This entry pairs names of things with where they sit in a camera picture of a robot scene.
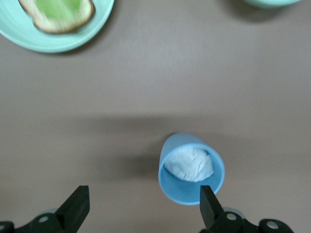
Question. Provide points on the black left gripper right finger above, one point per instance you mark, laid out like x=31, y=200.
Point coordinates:
x=211, y=211

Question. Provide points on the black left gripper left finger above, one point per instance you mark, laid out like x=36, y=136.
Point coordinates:
x=73, y=211

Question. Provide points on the paper-filled blue plastic cup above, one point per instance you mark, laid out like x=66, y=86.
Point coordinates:
x=179, y=191

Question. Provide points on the crumpled white paper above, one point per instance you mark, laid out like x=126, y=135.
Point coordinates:
x=190, y=165

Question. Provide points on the mint green plate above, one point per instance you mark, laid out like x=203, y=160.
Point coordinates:
x=22, y=34

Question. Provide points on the toast slice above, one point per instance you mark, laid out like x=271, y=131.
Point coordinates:
x=60, y=25

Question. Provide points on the green lettuce leaf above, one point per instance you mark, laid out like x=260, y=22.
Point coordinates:
x=57, y=8

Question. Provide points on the mint green bowl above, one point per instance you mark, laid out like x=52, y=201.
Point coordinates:
x=272, y=2

